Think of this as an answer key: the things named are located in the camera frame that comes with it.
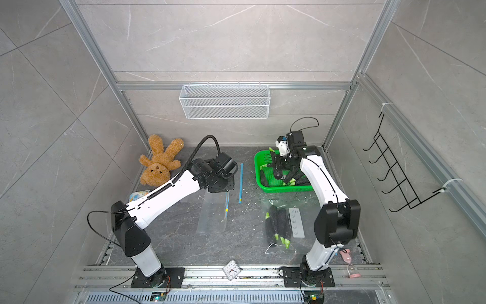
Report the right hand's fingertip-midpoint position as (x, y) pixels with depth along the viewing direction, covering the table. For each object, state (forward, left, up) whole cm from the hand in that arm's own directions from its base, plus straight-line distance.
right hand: (277, 163), depth 86 cm
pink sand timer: (-40, -27, -19) cm, 52 cm away
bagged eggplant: (-21, +3, -17) cm, 27 cm away
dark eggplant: (-22, -2, -18) cm, 29 cm away
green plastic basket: (+5, +4, -18) cm, 19 cm away
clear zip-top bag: (-16, +31, -19) cm, 40 cm away
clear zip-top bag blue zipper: (-27, -10, -17) cm, 33 cm away
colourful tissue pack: (-8, +70, -13) cm, 72 cm away
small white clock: (-40, +21, -18) cm, 49 cm away
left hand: (-11, +20, +1) cm, 23 cm away
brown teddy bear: (+5, +62, -10) cm, 63 cm away
